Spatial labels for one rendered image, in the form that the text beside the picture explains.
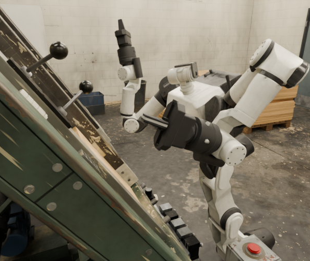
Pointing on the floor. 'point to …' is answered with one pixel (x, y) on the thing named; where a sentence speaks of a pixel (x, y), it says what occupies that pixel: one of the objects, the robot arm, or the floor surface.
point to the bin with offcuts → (139, 101)
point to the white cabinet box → (29, 24)
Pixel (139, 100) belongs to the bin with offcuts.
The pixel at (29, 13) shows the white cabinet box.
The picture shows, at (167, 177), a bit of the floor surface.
